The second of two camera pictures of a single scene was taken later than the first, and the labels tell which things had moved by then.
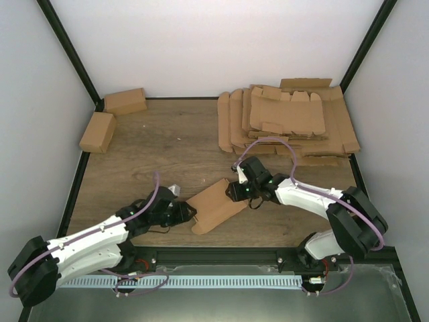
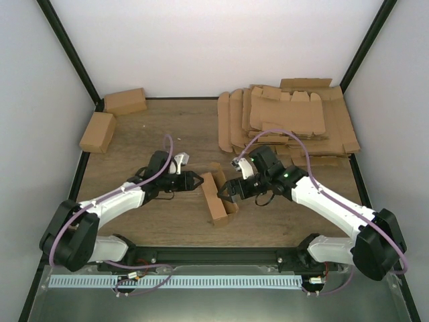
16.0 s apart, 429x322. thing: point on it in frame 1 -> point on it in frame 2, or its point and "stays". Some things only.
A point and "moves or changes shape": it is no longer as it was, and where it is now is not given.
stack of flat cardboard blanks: [304, 114] stays
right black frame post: [375, 28] stays
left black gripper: [183, 214] -> [188, 181]
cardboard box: [125, 102] stays
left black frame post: [72, 54] stays
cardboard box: [213, 205] moves or changes shape
